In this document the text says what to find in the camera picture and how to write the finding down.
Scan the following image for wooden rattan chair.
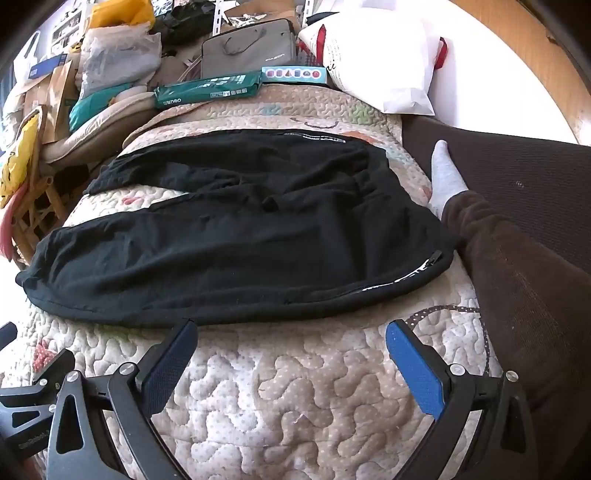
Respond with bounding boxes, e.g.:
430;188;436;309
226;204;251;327
9;161;70;268

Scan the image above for white slotted metal rail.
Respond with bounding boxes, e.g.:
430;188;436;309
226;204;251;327
210;0;227;35

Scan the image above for beige seat cushion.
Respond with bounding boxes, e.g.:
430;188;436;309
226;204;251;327
44;90;158;164

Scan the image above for yellow plastic bag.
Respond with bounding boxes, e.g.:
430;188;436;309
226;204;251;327
90;0;155;31

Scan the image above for blue flat box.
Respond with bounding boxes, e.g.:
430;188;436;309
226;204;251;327
28;54;68;79

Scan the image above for brown paper bag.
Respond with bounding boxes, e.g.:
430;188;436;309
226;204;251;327
23;60;79;144

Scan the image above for light blue shapes box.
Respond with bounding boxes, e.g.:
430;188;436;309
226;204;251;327
262;66;331;86

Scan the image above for grey plastic bag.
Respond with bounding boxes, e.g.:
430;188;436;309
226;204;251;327
78;28;162;95

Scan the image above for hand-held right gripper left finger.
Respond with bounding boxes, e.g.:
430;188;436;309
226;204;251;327
46;318;199;480

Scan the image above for yellow soft toy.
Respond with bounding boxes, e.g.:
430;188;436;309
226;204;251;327
0;111;40;208

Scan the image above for person's white sock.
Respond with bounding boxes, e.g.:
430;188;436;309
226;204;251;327
427;140;469;220

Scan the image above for white tote bag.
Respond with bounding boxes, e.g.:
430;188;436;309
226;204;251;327
13;31;42;84

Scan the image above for teal cloth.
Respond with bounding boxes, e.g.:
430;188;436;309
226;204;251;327
69;95;116;132

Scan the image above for person's brown trouser leg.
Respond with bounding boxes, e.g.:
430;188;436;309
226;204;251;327
441;190;591;480

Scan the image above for green cardboard box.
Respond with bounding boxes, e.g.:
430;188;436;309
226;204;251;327
152;71;264;109

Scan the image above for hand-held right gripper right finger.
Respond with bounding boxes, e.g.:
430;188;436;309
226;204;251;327
385;318;539;480

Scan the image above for quilted patterned blanket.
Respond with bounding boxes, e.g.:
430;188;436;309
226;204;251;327
0;85;504;480

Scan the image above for black plastic bag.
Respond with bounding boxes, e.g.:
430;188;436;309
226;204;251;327
154;4;218;44

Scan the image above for white bag red handles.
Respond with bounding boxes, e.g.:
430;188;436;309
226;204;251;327
298;11;448;116

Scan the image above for grey laptop bag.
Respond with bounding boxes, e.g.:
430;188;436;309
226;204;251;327
202;19;298;79

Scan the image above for black pants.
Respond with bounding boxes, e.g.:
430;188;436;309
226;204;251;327
15;129;458;329

